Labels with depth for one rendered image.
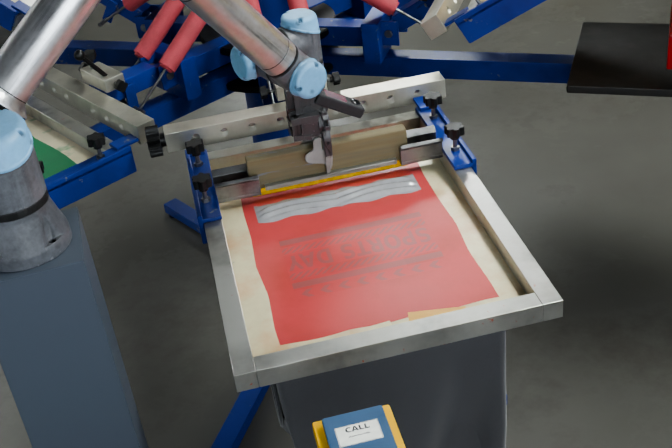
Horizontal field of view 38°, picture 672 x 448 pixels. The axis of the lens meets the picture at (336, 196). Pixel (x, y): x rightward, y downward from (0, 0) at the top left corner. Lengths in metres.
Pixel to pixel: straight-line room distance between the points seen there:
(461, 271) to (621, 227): 1.86
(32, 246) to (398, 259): 0.70
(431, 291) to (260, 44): 0.55
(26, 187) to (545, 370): 1.89
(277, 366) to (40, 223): 0.45
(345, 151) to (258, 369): 0.65
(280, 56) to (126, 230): 2.26
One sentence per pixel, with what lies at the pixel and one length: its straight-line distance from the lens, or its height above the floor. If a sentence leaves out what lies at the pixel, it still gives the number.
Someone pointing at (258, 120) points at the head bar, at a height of 1.03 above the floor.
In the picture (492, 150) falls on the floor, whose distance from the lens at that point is 4.17.
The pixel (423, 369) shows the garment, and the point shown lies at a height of 0.82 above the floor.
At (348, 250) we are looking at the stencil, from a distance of 1.98.
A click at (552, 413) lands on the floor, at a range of 2.97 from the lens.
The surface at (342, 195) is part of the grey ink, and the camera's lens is 2.14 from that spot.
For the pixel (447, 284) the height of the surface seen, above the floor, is 0.95.
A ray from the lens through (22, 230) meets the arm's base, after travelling 1.66.
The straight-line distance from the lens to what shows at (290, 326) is 1.81.
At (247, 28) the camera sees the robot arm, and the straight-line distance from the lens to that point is 1.76.
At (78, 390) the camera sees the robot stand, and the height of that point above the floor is 0.94.
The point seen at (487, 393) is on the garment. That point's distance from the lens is 1.98.
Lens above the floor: 2.10
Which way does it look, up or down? 32 degrees down
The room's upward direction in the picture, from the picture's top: 7 degrees counter-clockwise
